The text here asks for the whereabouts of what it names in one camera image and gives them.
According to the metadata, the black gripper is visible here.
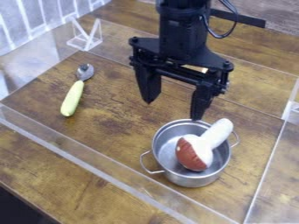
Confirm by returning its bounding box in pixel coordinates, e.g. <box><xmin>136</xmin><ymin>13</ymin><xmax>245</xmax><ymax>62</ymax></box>
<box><xmin>128</xmin><ymin>37</ymin><xmax>233</xmax><ymax>120</ymax></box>

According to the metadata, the red plush mushroom toy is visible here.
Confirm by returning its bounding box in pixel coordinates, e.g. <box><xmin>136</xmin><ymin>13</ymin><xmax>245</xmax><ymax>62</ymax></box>
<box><xmin>174</xmin><ymin>118</ymin><xmax>233</xmax><ymax>172</ymax></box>

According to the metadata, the silver pot with handles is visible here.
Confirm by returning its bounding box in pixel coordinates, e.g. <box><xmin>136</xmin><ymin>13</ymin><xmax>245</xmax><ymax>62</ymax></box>
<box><xmin>140</xmin><ymin>119</ymin><xmax>239</xmax><ymax>187</ymax></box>

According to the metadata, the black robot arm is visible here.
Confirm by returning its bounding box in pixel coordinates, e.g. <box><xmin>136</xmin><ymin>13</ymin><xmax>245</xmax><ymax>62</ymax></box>
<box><xmin>128</xmin><ymin>0</ymin><xmax>233</xmax><ymax>120</ymax></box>

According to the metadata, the black bar at table back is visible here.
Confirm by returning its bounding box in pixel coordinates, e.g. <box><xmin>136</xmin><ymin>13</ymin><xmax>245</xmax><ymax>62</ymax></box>
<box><xmin>209</xmin><ymin>9</ymin><xmax>267</xmax><ymax>28</ymax></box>

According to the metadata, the clear acrylic front barrier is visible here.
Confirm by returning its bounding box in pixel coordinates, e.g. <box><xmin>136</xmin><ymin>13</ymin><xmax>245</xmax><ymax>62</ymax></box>
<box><xmin>0</xmin><ymin>103</ymin><xmax>237</xmax><ymax>224</ymax></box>

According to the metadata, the spoon with yellow-green handle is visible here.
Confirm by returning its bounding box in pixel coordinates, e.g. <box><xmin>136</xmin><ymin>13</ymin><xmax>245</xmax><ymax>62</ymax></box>
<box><xmin>60</xmin><ymin>64</ymin><xmax>94</xmax><ymax>116</ymax></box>

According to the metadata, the clear acrylic triangular bracket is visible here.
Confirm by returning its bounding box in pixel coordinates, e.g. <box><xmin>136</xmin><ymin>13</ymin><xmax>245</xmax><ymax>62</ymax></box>
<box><xmin>66</xmin><ymin>18</ymin><xmax>102</xmax><ymax>52</ymax></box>

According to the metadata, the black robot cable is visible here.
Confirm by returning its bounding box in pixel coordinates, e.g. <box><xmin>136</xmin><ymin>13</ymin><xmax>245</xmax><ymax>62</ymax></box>
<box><xmin>201</xmin><ymin>0</ymin><xmax>239</xmax><ymax>39</ymax></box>

